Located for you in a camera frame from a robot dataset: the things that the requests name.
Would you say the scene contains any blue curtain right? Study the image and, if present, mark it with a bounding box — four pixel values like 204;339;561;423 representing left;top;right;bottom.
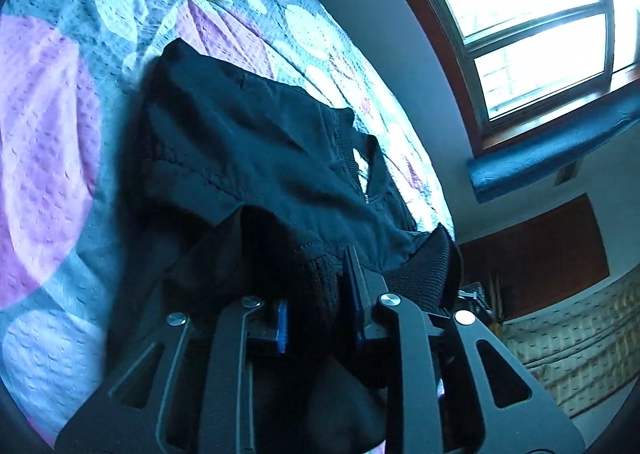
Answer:
468;81;639;203

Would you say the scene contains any colourful dotted bedspread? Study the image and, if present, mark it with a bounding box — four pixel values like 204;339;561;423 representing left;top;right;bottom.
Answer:
1;0;452;446

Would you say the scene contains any window with wooden frame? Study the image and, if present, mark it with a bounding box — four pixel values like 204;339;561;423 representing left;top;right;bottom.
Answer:
406;0;639;157

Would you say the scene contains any black zip jacket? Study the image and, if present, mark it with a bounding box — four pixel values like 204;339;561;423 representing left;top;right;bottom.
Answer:
106;40;461;453

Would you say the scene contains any patterned mattress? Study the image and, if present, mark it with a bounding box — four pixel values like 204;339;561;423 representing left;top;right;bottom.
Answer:
499;267;639;417

